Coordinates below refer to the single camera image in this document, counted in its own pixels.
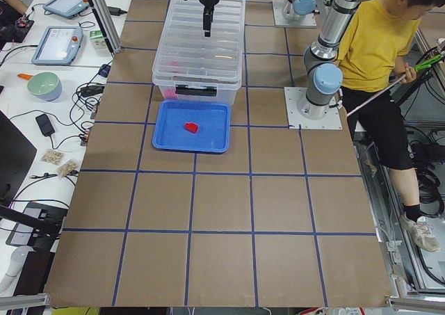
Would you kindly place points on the clear plastic box lid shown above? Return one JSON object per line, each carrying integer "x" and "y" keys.
{"x": 185, "y": 56}

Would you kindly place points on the red block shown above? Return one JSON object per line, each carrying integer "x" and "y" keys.
{"x": 191, "y": 127}

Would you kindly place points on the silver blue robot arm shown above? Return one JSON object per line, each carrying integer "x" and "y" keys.
{"x": 325, "y": 77}

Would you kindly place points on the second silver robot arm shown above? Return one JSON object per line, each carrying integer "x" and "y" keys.
{"x": 298, "y": 9}

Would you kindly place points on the clear plastic storage box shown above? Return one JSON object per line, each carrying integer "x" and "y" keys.
{"x": 201, "y": 89}

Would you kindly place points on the green white carton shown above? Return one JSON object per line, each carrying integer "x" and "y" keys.
{"x": 97, "y": 39}

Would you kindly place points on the blue plastic tray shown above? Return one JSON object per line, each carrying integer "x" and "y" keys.
{"x": 214, "y": 126}

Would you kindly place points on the grey teach pendant tablet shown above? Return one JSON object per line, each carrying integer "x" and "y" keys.
{"x": 59, "y": 45}

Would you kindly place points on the person in yellow shirt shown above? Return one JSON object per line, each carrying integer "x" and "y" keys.
{"x": 372, "y": 48}

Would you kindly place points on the green bowl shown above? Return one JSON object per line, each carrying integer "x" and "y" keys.
{"x": 45, "y": 86}

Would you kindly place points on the toy carrot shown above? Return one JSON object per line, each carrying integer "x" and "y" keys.
{"x": 25, "y": 76}

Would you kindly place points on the black power adapter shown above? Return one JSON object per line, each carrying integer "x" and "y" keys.
{"x": 45, "y": 125}

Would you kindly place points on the snack bag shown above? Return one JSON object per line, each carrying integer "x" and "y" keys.
{"x": 52, "y": 156}
{"x": 66, "y": 168}

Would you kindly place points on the aluminium frame post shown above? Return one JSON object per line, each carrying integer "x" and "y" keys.
{"x": 106, "y": 25}

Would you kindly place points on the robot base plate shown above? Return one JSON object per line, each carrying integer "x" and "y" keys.
{"x": 303, "y": 115}

